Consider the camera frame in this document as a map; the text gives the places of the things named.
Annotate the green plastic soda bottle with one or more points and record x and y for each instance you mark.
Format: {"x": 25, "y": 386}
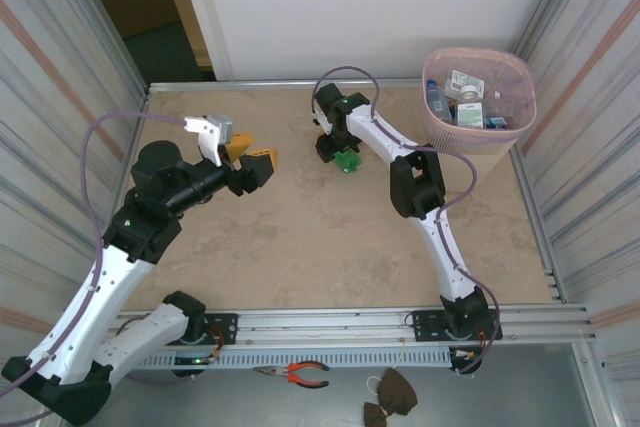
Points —
{"x": 348, "y": 162}

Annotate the beige slotted bin pink liner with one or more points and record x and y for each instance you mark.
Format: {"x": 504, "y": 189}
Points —
{"x": 490, "y": 159}

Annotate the blue label bottle white cap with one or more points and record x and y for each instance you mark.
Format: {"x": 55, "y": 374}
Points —
{"x": 496, "y": 123}

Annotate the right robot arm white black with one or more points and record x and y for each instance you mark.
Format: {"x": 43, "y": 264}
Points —
{"x": 445, "y": 257}

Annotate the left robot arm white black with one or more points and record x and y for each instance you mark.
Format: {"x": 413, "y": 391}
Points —
{"x": 100, "y": 287}

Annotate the small controller board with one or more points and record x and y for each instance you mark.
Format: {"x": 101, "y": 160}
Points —
{"x": 465, "y": 357}
{"x": 192, "y": 361}

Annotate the brown cloth mask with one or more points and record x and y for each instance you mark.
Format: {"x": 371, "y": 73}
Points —
{"x": 395, "y": 392}

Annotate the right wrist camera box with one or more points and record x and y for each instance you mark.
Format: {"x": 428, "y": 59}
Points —
{"x": 322, "y": 122}

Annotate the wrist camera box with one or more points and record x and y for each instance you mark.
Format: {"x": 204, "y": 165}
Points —
{"x": 322, "y": 122}
{"x": 210, "y": 139}

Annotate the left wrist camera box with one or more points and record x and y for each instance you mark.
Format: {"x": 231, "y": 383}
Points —
{"x": 210, "y": 139}

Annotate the aluminium table edge rail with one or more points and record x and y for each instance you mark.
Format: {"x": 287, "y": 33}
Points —
{"x": 547, "y": 247}
{"x": 275, "y": 84}
{"x": 135, "y": 132}

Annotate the white door frame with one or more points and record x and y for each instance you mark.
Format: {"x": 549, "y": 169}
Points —
{"x": 200, "y": 12}

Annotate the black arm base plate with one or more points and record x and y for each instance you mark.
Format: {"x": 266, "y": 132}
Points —
{"x": 225, "y": 327}
{"x": 425, "y": 324}

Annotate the long aluminium mounting rail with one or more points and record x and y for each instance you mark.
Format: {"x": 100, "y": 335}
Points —
{"x": 325, "y": 322}

